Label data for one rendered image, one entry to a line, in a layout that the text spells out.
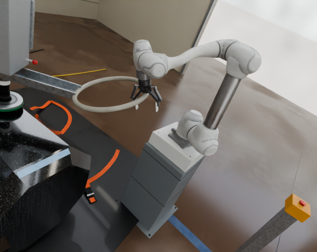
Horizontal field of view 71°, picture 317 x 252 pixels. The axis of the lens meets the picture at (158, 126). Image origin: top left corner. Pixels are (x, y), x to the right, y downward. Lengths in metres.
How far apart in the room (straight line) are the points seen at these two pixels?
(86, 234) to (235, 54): 1.76
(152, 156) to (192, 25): 4.70
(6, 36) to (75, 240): 1.52
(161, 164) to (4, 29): 1.29
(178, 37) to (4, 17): 5.20
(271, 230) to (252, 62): 1.14
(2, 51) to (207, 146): 1.31
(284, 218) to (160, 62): 1.29
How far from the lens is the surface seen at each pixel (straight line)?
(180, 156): 1.70
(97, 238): 2.14
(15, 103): 1.76
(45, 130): 1.63
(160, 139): 1.74
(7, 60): 1.51
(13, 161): 1.44
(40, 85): 1.54
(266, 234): 1.90
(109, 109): 1.26
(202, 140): 1.54
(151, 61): 1.09
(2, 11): 1.43
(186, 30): 6.18
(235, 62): 1.38
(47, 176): 1.47
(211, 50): 1.44
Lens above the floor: 1.90
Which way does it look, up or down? 32 degrees down
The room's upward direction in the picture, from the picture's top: 24 degrees clockwise
